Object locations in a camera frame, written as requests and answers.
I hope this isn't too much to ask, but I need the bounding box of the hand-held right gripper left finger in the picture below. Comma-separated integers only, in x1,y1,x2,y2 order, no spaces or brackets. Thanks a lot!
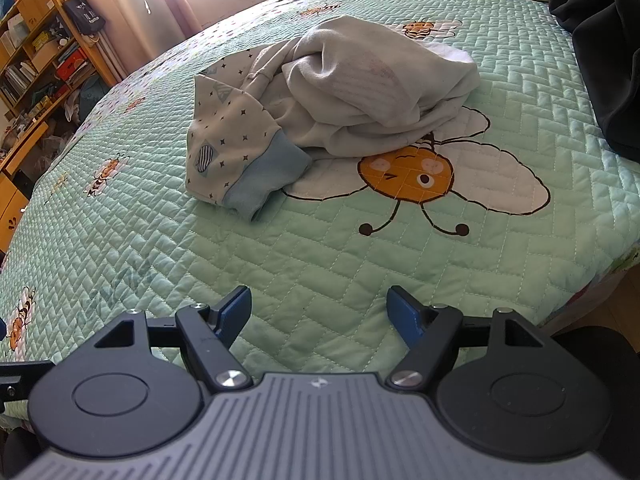
94,285,253,394

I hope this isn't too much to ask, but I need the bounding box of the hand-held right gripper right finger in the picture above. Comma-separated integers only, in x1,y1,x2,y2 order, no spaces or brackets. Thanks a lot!
387,285,547,392

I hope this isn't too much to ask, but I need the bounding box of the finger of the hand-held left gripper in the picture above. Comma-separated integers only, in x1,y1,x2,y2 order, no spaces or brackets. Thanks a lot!
0,359,55,414

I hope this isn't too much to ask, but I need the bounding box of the white star-print shirt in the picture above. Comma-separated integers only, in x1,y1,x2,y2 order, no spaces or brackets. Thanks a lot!
186,15,481,223

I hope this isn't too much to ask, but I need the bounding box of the green quilted bee bedspread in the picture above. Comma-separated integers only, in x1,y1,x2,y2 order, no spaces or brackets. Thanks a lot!
0,0,640,418

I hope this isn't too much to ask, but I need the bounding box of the wooden desk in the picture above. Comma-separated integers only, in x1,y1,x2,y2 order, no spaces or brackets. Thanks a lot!
0,120,51,256

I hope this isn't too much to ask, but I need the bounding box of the dark teal bag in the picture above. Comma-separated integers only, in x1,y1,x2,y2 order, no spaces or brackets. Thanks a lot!
80,74,110,117

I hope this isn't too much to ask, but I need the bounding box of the pink curtain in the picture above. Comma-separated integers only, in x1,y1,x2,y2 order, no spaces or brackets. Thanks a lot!
60,0,211,81

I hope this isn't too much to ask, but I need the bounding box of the dark blue hanging bag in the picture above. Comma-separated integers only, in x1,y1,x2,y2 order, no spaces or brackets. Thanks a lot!
64,0,107,37

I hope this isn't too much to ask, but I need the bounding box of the black garment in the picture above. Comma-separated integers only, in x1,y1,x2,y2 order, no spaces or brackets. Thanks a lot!
547,0,640,161

